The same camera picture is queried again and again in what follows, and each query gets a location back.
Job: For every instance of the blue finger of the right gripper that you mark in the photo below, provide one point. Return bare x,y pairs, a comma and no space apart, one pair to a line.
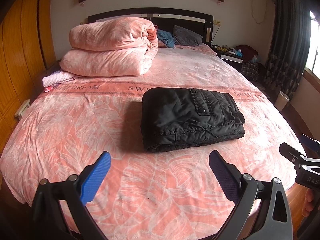
310,143
291,154

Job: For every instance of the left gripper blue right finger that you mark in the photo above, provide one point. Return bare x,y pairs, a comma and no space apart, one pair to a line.
227,175

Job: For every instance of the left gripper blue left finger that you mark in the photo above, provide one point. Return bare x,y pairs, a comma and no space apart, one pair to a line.
92,177

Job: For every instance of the black padded pants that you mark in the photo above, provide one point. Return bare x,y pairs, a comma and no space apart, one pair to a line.
178,118

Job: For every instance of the person's right hand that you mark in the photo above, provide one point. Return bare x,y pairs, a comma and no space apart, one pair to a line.
308,205

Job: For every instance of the white waste bin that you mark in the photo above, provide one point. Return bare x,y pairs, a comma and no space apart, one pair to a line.
281,101

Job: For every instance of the pink bed with blanket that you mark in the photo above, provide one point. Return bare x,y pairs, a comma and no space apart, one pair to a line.
162,195

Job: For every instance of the window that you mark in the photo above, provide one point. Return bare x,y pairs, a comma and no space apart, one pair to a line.
313,62

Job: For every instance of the dark patterned curtain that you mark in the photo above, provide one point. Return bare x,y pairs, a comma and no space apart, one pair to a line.
289,47

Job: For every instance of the small white side stool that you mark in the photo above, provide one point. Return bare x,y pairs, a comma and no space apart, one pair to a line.
22,109

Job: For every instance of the folded pink white towel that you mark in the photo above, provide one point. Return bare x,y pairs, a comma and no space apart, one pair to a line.
58,77

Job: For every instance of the black nightstand with clutter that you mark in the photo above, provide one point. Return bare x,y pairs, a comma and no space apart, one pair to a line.
227,56

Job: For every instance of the folded pink comforter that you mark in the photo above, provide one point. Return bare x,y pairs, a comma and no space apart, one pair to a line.
124,46

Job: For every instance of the wooden wardrobe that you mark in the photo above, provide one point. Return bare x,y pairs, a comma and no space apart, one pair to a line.
27,55

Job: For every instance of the blue garment on bed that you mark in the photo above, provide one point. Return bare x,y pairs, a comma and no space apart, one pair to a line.
166,38

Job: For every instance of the dark grey pillow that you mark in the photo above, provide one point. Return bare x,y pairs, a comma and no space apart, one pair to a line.
186,37

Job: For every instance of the dark wooden headboard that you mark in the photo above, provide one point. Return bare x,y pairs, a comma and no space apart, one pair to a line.
165,19

